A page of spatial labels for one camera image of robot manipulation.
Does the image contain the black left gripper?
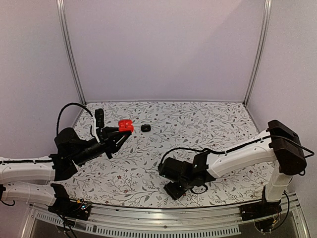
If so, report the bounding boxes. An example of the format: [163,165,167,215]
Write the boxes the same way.
[71,127,131,166]

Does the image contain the red round charging case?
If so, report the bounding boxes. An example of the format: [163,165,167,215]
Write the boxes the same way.
[118,119,134,132]

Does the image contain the black earbud charging case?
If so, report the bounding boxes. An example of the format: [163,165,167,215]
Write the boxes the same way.
[141,124,151,132]

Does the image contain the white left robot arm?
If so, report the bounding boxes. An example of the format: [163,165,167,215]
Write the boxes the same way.
[0,126,134,215]

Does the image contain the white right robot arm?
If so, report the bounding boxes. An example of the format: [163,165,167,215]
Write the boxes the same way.
[158,120,307,216]

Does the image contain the floral patterned table mat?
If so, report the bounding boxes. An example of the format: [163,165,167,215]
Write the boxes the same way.
[62,102,273,208]

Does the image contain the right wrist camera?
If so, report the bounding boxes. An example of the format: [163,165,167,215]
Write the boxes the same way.
[158,157,183,181]

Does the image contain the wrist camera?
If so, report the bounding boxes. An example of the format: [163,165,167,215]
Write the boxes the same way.
[158,157,183,181]
[90,109,105,142]

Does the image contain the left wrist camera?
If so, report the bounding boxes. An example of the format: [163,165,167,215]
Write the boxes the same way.
[90,109,105,142]

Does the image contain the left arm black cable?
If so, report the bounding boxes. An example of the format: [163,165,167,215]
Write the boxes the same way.
[55,102,96,134]

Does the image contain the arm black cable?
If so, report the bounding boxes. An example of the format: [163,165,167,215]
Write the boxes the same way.
[55,102,96,134]
[158,146,228,169]

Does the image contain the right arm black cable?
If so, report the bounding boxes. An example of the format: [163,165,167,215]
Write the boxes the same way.
[158,146,228,169]

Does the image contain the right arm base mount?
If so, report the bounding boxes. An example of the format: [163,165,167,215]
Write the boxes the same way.
[239,187,282,221]

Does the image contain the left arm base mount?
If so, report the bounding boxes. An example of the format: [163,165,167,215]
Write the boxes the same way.
[48,183,91,221]

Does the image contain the left aluminium frame post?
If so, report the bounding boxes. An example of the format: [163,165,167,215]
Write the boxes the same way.
[56,0,87,105]

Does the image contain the aluminium frame post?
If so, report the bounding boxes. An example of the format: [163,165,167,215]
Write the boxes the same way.
[243,0,272,107]
[56,0,87,105]

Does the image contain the right aluminium frame post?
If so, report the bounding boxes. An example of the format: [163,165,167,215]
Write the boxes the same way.
[243,0,272,107]

